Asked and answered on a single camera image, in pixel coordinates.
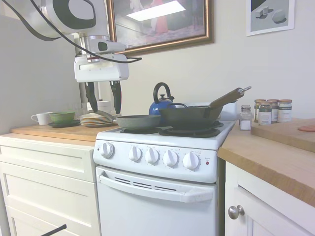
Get green bowl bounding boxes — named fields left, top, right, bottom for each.
left=48, top=111, right=76, bottom=124

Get black wok wooden handle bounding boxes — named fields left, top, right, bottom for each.
left=158, top=86, right=252, bottom=130

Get spice jar copper lid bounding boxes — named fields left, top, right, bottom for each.
left=278, top=98, right=293, bottom=123
left=258, top=101, right=273, bottom=126
left=266, top=98, right=280, bottom=123
left=253, top=98, right=268, bottom=123

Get white drawer cabinet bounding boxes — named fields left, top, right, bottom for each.
left=0, top=133, right=102, bottom=236

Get silver cabinet knob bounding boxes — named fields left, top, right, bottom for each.
left=227, top=205, right=246, bottom=220

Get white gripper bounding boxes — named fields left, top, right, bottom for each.
left=74, top=55, right=130, bottom=115

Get grey still life poster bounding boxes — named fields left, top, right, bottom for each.
left=246, top=0, right=296, bottom=37

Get white cabinet with knob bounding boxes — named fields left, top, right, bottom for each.
left=224, top=160, right=315, bottom=236

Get white oven door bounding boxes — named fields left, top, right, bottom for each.
left=95, top=165, right=219, bottom=236

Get white drawer front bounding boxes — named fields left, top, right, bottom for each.
left=0, top=145, right=98, bottom=183

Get white mug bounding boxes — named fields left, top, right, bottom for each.
left=31, top=112, right=54, bottom=126

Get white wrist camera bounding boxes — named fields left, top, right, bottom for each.
left=96, top=40, right=127, bottom=54

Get white electric stove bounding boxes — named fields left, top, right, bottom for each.
left=93, top=118, right=237, bottom=236

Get thin wooden board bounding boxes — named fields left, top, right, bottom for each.
left=10, top=122, right=119, bottom=143

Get grey frying pan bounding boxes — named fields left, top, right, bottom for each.
left=94, top=110, right=162, bottom=130

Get glass salt shaker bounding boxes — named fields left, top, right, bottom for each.
left=239, top=104, right=253, bottom=131

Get white burner knob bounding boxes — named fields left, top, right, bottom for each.
left=128, top=145, right=144, bottom=163
left=162, top=149, right=180, bottom=169
left=145, top=147, right=160, bottom=165
left=182, top=151, right=201, bottom=171

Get white oven knob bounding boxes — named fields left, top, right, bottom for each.
left=101, top=142, right=116, bottom=159

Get black saucer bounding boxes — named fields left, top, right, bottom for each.
left=47, top=119, right=81, bottom=128

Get white oven door handle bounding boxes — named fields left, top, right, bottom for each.
left=98, top=170, right=214, bottom=204

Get blue kettle black handle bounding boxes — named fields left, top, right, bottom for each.
left=148, top=82, right=188, bottom=117

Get stack of striped plates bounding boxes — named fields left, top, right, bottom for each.
left=79, top=113, right=117, bottom=127

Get gold framed painting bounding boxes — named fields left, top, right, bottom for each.
left=106, top=0, right=215, bottom=56

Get flat black cable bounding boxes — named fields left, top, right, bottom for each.
left=4, top=0, right=62, bottom=42

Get thick wooden cutting board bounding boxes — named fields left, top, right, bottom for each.
left=250, top=118, right=315, bottom=153

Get black rod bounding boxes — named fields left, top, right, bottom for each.
left=36, top=224, right=68, bottom=236

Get white box with post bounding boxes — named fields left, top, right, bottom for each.
left=96, top=82, right=112, bottom=112

